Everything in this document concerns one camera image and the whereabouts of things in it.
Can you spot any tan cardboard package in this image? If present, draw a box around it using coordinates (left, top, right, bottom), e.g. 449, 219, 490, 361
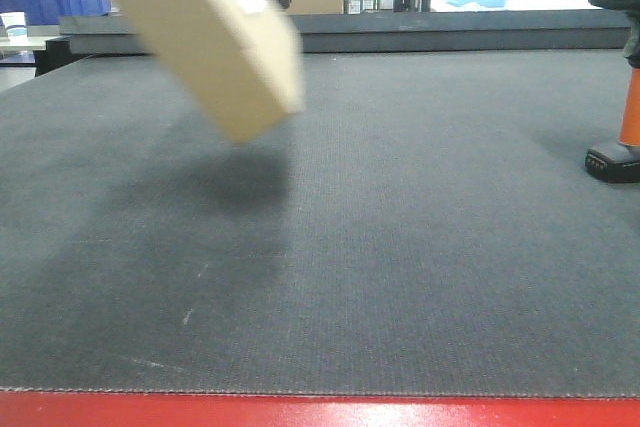
115, 0, 304, 142

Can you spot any orange black barcode scanner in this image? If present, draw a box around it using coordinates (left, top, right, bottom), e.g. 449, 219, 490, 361
584, 0, 640, 184

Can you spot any light blue tray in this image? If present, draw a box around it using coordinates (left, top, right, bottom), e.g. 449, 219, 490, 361
445, 0, 508, 11

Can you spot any white paper cup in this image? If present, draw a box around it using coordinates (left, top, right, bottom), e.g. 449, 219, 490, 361
1, 11, 28, 42

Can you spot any red conveyor frame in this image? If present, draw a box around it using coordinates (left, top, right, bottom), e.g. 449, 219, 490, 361
1, 392, 639, 426

